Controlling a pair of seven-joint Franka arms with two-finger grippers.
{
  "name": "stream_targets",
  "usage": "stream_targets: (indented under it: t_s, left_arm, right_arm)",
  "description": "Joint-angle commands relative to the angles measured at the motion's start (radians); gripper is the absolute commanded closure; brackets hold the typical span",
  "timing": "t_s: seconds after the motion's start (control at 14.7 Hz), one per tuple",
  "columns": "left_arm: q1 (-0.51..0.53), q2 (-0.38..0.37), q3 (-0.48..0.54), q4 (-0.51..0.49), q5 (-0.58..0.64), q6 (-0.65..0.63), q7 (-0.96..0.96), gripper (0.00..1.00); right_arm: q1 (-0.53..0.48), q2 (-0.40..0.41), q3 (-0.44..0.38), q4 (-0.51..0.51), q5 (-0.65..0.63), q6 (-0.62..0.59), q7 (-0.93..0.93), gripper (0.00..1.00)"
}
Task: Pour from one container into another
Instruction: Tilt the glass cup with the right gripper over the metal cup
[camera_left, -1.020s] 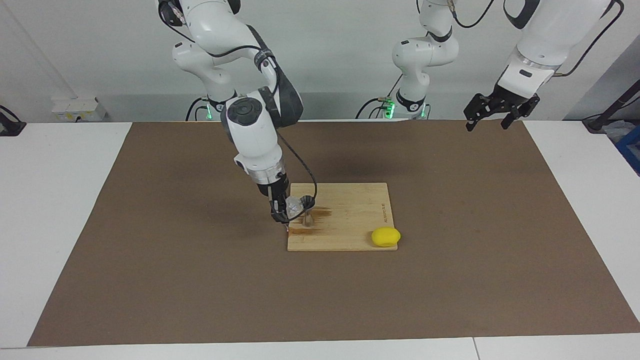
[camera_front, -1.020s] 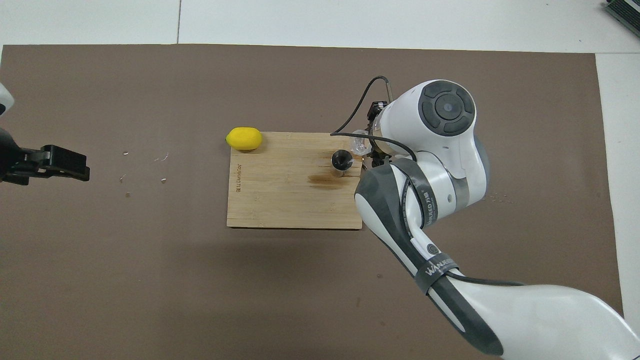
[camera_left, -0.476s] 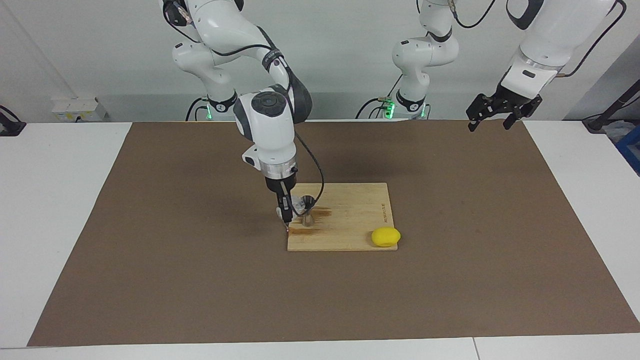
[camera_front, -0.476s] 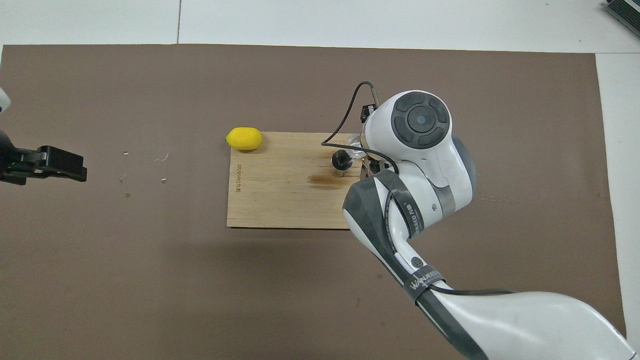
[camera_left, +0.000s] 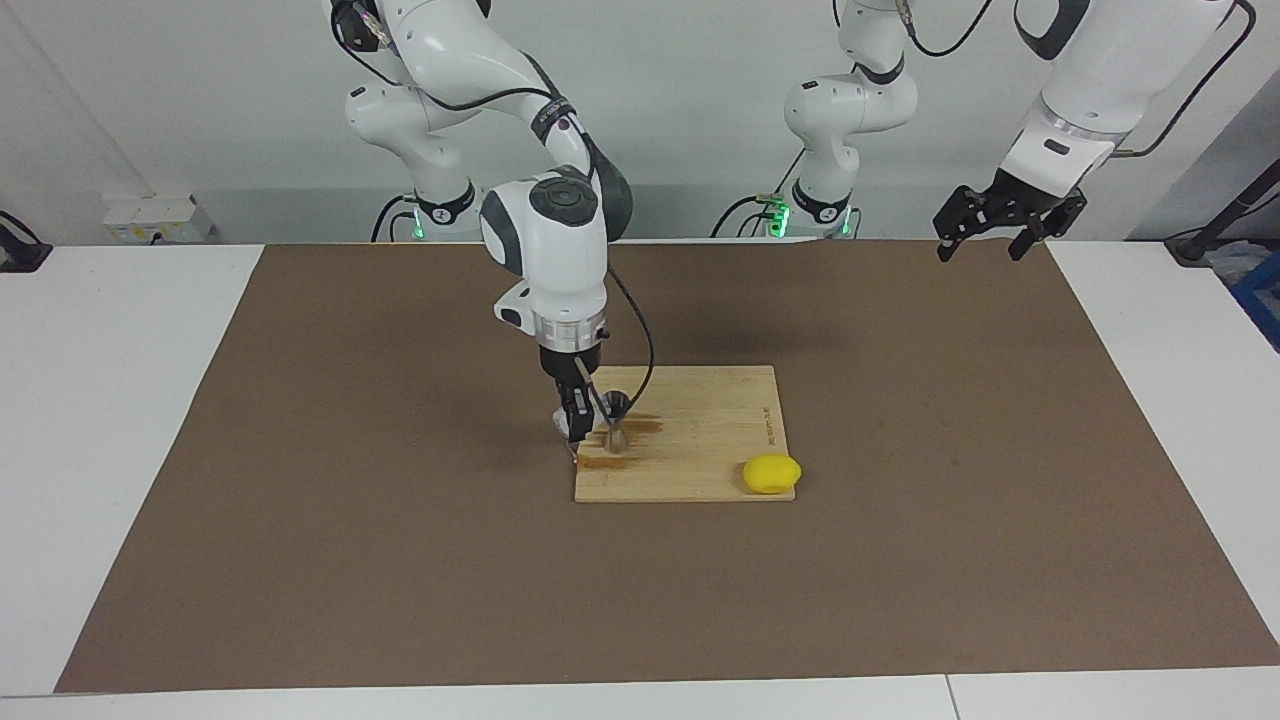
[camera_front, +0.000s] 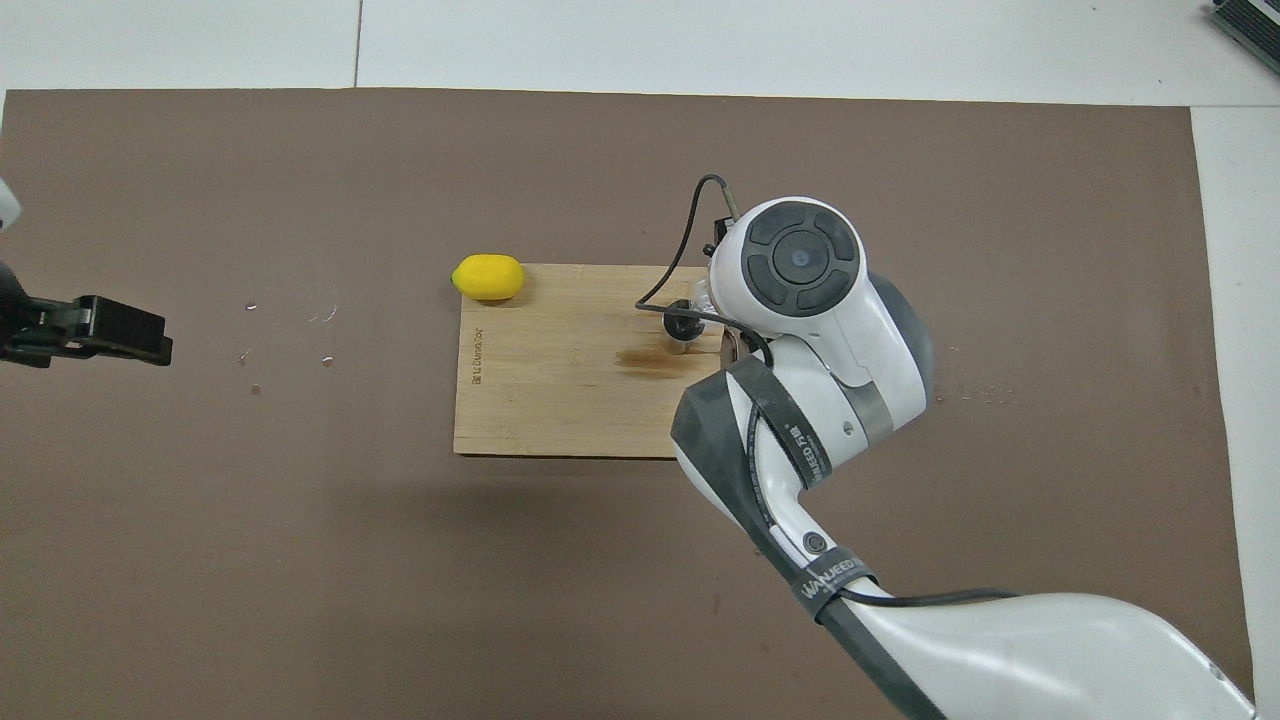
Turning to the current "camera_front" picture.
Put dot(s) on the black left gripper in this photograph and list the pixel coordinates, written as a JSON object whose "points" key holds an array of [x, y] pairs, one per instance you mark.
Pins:
{"points": [[35, 330]]}

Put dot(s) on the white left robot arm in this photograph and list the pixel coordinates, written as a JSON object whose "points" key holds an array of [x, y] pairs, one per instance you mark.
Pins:
{"points": [[6, 205]]}

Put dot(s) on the yellow lemon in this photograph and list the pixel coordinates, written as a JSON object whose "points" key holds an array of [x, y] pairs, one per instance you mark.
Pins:
{"points": [[488, 278]]}

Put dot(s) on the wooden cutting board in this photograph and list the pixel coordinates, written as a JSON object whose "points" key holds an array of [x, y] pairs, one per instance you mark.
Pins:
{"points": [[560, 380]]}

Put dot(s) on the steel jigger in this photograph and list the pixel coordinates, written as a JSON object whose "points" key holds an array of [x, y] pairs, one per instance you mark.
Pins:
{"points": [[682, 347]]}

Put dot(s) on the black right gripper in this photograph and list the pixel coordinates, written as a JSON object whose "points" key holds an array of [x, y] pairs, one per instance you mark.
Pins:
{"points": [[720, 238]]}

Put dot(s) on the brown table mat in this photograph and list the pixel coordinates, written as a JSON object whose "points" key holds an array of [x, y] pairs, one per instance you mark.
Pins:
{"points": [[300, 600]]}

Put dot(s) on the grey ribbed device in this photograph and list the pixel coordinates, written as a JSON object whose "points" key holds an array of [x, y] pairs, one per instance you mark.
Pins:
{"points": [[1250, 25]]}

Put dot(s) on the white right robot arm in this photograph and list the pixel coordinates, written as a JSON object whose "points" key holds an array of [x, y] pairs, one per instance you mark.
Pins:
{"points": [[850, 330]]}

